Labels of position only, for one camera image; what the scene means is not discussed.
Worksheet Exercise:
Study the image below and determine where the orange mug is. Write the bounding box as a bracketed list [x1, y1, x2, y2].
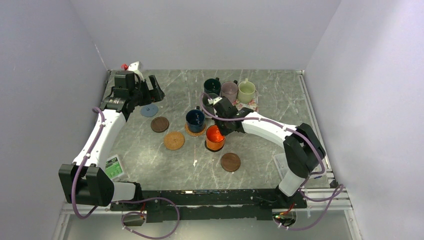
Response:
[205, 125, 226, 150]

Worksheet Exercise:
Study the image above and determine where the mauve grey mug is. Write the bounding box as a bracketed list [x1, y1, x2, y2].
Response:
[220, 80, 239, 104]

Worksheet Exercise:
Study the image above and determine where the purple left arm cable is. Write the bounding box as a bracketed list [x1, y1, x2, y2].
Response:
[71, 106, 181, 240]

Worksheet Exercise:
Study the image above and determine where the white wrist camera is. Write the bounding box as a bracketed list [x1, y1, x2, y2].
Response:
[121, 61, 144, 80]
[207, 96, 223, 106]

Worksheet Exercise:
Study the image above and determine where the floral serving tray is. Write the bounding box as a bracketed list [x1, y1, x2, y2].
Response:
[233, 90, 259, 112]

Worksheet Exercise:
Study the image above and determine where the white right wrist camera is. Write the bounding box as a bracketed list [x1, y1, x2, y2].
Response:
[207, 96, 223, 106]

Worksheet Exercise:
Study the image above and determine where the blue round coaster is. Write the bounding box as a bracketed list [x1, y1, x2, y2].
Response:
[140, 103, 159, 118]

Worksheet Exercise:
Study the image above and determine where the woven rattan coaster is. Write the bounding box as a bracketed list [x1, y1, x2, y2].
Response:
[184, 123, 207, 137]
[163, 131, 185, 151]

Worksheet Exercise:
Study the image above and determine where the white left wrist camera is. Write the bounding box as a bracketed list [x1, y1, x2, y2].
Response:
[121, 61, 144, 80]

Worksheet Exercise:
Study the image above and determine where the navy blue mug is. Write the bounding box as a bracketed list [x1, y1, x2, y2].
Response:
[185, 106, 206, 133]

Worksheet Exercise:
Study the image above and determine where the green label tag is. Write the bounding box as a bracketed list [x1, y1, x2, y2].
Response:
[104, 154, 125, 181]

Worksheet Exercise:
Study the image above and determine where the dark green mug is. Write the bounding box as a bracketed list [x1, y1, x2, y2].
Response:
[203, 77, 222, 96]

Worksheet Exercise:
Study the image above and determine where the pale green mug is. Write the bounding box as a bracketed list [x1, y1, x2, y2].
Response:
[237, 78, 256, 104]

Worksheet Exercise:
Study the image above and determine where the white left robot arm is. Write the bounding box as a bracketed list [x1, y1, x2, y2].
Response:
[58, 70, 165, 210]

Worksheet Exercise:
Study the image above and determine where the grey green mug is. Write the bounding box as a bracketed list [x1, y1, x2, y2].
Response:
[202, 93, 218, 116]

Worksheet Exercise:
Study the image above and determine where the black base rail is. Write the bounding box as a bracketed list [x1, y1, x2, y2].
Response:
[110, 188, 307, 223]

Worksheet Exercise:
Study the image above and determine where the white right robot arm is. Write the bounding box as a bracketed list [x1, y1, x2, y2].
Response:
[208, 97, 326, 208]

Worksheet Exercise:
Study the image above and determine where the dark wooden coaster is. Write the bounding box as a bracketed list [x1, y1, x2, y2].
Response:
[150, 116, 170, 133]
[220, 152, 241, 172]

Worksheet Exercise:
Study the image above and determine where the orange black round coaster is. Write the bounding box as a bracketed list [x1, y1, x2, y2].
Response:
[204, 144, 223, 153]

